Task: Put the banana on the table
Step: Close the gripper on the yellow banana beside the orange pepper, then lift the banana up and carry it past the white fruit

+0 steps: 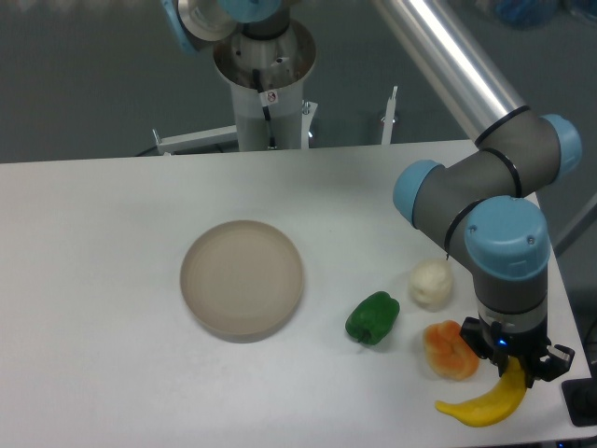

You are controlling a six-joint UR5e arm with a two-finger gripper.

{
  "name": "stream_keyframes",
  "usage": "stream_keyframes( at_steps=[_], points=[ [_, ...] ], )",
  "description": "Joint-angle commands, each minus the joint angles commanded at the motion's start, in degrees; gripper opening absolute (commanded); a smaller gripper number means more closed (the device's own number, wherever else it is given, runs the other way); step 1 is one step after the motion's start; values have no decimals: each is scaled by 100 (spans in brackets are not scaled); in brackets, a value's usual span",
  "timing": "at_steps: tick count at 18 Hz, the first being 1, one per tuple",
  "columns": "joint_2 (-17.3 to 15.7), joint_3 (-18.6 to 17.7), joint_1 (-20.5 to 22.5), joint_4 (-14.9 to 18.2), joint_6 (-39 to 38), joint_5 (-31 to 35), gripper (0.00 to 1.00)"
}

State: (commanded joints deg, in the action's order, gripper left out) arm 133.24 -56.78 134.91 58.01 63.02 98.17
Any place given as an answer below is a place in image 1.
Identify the orange toy pepper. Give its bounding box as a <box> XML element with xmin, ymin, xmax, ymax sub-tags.
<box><xmin>423</xmin><ymin>320</ymin><xmax>479</xmax><ymax>381</ymax></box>

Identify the green toy bell pepper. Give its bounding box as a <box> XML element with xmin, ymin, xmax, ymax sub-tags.
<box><xmin>344</xmin><ymin>291</ymin><xmax>400</xmax><ymax>345</ymax></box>

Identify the white toy garlic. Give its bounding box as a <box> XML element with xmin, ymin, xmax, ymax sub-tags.
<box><xmin>408</xmin><ymin>259</ymin><xmax>453</xmax><ymax>309</ymax></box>

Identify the white metal bracket left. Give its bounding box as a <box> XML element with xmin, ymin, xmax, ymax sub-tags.
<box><xmin>152</xmin><ymin>125</ymin><xmax>237</xmax><ymax>155</ymax></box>

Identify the black cable on pedestal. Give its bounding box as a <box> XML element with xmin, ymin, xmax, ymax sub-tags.
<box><xmin>252</xmin><ymin>68</ymin><xmax>277</xmax><ymax>149</ymax></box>

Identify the white metal bracket right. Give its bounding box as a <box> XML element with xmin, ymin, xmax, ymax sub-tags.
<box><xmin>381</xmin><ymin>85</ymin><xmax>398</xmax><ymax>145</ymax></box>

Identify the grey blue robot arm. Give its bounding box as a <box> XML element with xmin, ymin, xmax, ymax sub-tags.
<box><xmin>162</xmin><ymin>1</ymin><xmax>582</xmax><ymax>386</ymax></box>

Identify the white metal bracket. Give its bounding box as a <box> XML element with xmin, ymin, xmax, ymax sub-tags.
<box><xmin>152</xmin><ymin>125</ymin><xmax>237</xmax><ymax>155</ymax></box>
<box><xmin>381</xmin><ymin>85</ymin><xmax>398</xmax><ymax>145</ymax></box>

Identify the black device at edge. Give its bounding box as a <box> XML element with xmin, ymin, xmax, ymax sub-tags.
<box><xmin>562</xmin><ymin>378</ymin><xmax>596</xmax><ymax>427</ymax></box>

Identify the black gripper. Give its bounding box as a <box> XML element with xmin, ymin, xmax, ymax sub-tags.
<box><xmin>460</xmin><ymin>313</ymin><xmax>575</xmax><ymax>388</ymax></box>

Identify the yellow toy banana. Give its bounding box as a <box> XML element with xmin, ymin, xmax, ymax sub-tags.
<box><xmin>435</xmin><ymin>357</ymin><xmax>527</xmax><ymax>427</ymax></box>

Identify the beige round plate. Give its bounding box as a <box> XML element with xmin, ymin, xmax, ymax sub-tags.
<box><xmin>179</xmin><ymin>220</ymin><xmax>304</xmax><ymax>343</ymax></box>

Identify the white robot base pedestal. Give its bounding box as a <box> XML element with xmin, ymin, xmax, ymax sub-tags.
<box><xmin>214</xmin><ymin>20</ymin><xmax>316</xmax><ymax>152</ymax></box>

